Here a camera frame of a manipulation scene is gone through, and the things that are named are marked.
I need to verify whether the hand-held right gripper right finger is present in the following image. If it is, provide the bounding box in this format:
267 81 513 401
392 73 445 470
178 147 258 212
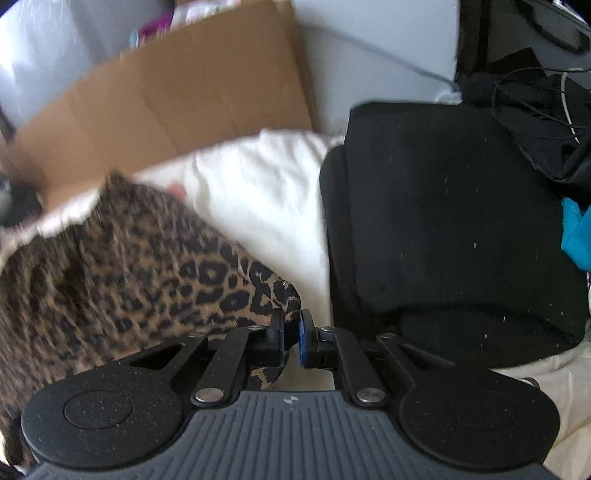
298 309 456 408

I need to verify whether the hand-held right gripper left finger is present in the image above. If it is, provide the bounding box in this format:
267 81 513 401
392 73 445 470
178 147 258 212
130 309 290 408

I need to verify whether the leopard print skirt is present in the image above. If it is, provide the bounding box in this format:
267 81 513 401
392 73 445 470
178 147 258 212
0 171 304 467

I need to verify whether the white printed blanket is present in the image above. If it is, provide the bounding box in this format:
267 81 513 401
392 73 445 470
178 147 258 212
0 129 591 480

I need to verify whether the black folded garment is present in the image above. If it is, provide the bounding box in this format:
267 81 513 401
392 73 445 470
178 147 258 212
320 102 590 370

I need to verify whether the brown cardboard box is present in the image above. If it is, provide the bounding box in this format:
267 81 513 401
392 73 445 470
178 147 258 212
0 0 320 212

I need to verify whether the teal printed cloth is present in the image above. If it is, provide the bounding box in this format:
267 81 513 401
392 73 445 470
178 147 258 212
560 198 591 273

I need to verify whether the black cloth pile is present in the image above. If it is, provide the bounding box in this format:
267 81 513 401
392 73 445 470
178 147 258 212
457 46 591 195

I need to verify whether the pink packet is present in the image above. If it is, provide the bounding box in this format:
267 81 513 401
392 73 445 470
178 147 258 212
129 0 242 48

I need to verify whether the black thin cable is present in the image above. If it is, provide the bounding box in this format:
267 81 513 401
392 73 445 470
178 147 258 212
490 67 591 141

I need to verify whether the white cable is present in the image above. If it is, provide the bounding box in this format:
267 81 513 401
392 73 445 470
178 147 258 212
560 69 583 145

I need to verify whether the grey case with handle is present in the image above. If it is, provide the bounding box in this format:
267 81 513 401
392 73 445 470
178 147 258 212
480 0 591 95

